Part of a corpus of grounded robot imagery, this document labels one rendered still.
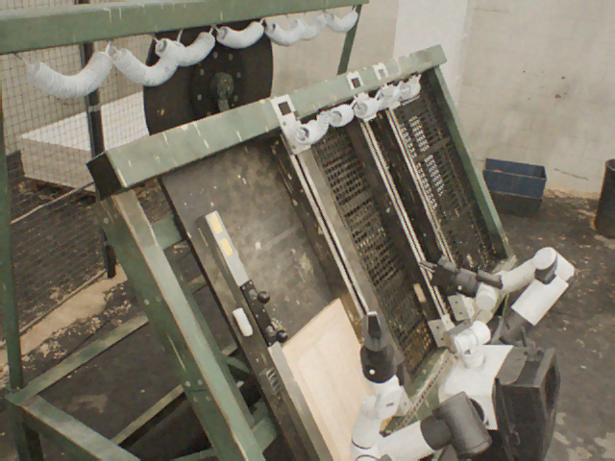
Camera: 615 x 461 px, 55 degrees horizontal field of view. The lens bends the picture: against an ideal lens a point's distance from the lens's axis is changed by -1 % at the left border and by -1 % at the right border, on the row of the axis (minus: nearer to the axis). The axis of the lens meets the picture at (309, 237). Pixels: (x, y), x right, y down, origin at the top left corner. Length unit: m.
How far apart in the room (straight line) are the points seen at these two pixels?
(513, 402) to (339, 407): 0.58
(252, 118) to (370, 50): 5.39
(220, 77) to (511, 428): 1.65
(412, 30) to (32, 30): 4.19
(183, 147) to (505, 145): 5.82
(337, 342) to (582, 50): 5.38
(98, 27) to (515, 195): 4.90
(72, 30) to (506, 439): 1.69
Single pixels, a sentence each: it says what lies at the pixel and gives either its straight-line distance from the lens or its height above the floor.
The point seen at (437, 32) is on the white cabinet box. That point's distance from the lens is 5.58.
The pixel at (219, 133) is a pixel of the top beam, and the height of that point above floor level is 1.90.
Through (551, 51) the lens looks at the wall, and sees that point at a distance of 6.95.
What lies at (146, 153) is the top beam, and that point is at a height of 1.92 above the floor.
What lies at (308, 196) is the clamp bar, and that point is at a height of 1.64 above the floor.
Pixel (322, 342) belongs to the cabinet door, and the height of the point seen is 1.24.
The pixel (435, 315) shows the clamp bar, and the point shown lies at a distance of 2.56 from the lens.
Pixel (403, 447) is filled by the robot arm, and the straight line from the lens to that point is 1.71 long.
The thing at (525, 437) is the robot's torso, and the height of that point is 1.24.
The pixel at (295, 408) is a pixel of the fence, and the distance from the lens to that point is 1.83.
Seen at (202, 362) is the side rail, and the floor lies 1.43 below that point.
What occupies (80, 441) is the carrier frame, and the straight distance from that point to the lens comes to 2.36.
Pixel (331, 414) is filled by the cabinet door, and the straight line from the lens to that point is 1.99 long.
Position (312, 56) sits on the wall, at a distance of 7.42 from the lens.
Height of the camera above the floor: 2.43
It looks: 27 degrees down
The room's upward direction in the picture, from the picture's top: 4 degrees clockwise
